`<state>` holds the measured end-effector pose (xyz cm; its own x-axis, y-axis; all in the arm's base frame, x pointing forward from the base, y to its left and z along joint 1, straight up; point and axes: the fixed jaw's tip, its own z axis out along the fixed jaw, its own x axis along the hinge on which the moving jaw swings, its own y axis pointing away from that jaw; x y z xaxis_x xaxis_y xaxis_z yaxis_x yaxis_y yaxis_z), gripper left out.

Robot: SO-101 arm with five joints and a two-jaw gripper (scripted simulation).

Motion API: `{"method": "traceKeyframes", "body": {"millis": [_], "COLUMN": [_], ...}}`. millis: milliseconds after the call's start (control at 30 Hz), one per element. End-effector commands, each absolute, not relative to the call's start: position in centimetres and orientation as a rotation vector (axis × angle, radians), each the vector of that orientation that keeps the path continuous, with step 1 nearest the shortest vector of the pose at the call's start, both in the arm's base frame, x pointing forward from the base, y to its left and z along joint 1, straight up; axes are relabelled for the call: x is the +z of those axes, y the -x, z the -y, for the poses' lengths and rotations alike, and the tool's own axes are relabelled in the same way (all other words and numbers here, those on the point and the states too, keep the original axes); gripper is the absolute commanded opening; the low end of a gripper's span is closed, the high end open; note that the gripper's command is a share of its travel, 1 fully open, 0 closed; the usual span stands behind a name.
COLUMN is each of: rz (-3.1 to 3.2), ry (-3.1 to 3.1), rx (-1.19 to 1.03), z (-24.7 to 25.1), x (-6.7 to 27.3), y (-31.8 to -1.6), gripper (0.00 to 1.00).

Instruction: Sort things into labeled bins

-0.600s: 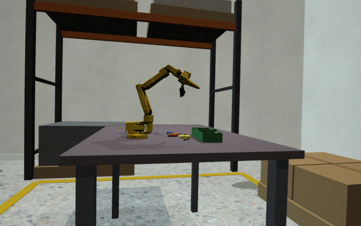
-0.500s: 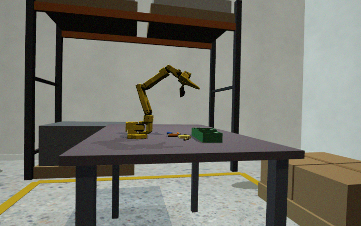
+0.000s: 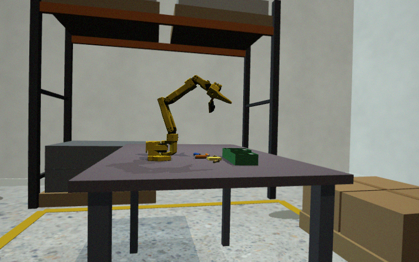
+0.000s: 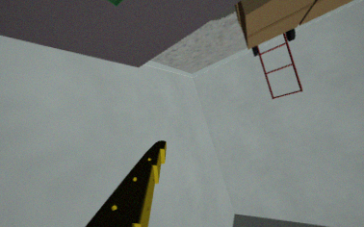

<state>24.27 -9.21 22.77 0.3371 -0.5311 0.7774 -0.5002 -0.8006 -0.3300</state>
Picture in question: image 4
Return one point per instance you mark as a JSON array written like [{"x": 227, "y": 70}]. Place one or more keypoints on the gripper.
[{"x": 130, "y": 204}]

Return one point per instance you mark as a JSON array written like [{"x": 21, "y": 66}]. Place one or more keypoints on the green rack of bins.
[{"x": 115, "y": 2}]

